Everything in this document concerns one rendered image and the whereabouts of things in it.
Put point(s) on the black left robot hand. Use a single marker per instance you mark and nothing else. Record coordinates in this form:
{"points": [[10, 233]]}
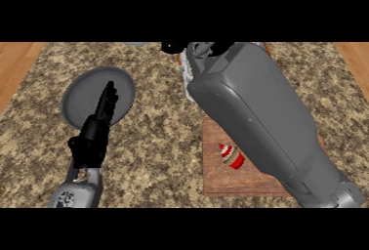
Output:
{"points": [[97, 130]]}

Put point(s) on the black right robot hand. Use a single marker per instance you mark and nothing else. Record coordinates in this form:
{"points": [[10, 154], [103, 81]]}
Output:
{"points": [[173, 47]]}

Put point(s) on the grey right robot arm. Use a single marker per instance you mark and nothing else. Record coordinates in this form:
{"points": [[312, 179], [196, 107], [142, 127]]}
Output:
{"points": [[259, 123]]}

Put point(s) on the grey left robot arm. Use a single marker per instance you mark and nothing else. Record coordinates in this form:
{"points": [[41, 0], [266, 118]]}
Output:
{"points": [[79, 192]]}

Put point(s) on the red and white can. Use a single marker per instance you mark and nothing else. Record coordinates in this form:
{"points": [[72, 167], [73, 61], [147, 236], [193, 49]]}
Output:
{"points": [[232, 156]]}

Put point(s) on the brown wooden cutting board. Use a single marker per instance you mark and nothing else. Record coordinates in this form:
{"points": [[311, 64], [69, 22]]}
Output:
{"points": [[231, 179]]}

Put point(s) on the grey round object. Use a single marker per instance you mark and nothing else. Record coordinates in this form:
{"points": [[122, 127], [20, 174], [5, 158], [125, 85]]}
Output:
{"points": [[135, 43]]}

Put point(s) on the grey round plate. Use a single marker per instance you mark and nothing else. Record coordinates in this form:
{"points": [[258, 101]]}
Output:
{"points": [[86, 97]]}

